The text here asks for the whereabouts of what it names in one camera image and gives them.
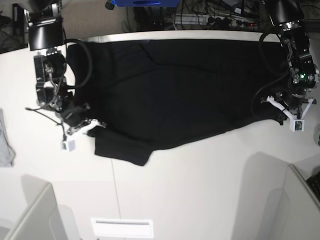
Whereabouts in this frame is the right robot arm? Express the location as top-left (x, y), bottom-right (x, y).
top-left (19, 0), bottom-right (93, 129)

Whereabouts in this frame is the right white partition panel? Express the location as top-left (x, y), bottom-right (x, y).
top-left (256, 164), bottom-right (320, 240)

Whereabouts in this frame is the black T-shirt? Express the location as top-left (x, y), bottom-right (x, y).
top-left (74, 39), bottom-right (279, 166)

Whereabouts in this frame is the blue box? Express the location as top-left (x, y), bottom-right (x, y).
top-left (111, 0), bottom-right (180, 8)

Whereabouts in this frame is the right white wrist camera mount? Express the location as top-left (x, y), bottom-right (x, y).
top-left (61, 119), bottom-right (107, 152)

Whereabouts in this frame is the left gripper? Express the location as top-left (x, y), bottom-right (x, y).
top-left (275, 91), bottom-right (306, 125)

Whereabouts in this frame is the black keyboard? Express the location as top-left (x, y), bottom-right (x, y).
top-left (307, 174), bottom-right (320, 198)

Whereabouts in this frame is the grey cloth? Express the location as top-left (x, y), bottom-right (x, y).
top-left (0, 109), bottom-right (16, 168)

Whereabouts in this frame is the left white partition panel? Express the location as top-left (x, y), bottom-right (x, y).
top-left (4, 182), bottom-right (68, 240)

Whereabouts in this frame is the white partition panel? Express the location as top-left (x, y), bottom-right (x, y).
top-left (4, 182), bottom-right (68, 240)
top-left (256, 164), bottom-right (320, 240)

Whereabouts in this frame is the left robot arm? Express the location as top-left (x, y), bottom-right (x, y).
top-left (250, 0), bottom-right (320, 131)

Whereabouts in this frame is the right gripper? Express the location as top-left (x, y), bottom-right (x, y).
top-left (56, 103), bottom-right (90, 128)

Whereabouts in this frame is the green white object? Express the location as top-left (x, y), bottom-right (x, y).
top-left (313, 124), bottom-right (320, 146)

